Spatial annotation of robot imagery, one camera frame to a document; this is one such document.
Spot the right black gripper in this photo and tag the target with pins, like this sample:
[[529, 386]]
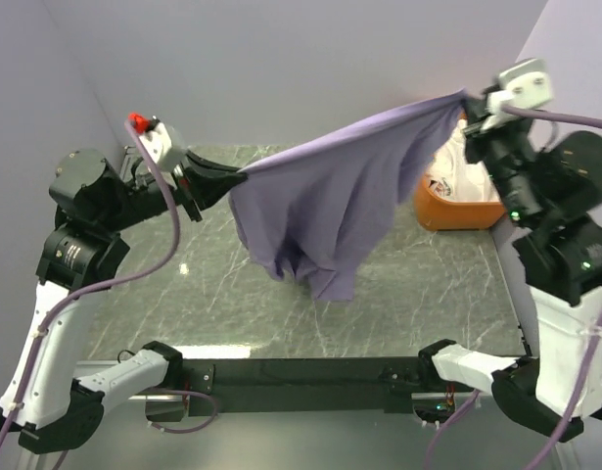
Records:
[[477, 110]]

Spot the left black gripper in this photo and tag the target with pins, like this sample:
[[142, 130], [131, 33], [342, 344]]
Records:
[[206, 189]]

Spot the purple t shirt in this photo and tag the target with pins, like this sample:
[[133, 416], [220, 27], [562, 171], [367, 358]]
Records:
[[316, 211]]

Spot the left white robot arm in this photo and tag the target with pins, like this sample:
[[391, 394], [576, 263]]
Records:
[[45, 404]]

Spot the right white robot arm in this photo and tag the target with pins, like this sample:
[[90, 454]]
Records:
[[549, 193]]

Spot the white t shirt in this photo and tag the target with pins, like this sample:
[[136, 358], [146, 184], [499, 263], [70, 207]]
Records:
[[451, 178]]

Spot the orange plastic basket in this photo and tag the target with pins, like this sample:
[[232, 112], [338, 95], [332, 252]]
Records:
[[436, 214]]

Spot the black mounting base bar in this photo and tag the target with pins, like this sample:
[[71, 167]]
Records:
[[195, 379]]

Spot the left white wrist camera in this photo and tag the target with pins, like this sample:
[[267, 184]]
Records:
[[161, 142]]

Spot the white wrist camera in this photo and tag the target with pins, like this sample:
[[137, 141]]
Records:
[[526, 85], [161, 142]]

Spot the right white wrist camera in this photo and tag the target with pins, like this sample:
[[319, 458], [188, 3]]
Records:
[[526, 85]]

